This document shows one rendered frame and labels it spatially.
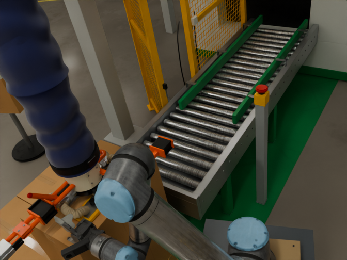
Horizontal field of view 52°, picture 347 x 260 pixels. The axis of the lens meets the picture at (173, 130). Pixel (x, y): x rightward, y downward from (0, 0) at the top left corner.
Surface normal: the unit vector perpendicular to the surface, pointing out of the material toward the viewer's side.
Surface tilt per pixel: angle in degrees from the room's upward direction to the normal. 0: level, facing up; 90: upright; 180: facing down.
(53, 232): 0
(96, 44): 90
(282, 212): 0
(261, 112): 90
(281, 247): 5
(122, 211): 87
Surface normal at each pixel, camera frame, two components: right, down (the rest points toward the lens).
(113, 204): -0.33, 0.61
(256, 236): -0.22, -0.77
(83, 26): -0.54, 0.61
